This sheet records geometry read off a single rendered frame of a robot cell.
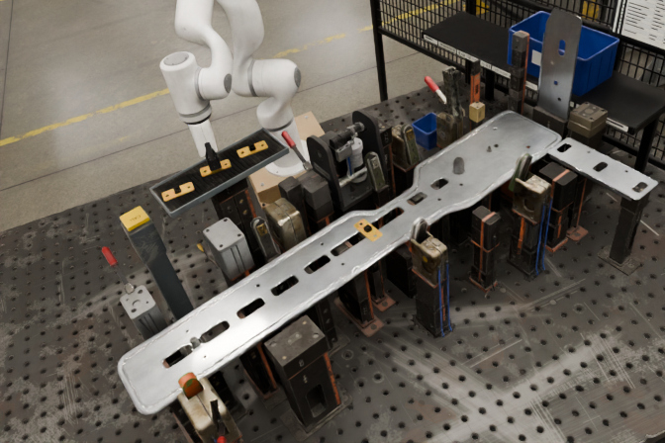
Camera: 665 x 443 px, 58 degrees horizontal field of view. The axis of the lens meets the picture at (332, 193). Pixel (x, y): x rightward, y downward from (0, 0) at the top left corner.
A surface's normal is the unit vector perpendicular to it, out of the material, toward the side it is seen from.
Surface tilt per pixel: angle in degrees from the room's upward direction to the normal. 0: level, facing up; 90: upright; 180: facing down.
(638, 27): 90
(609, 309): 0
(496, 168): 0
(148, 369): 0
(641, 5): 90
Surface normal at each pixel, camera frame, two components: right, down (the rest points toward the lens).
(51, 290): -0.15, -0.73
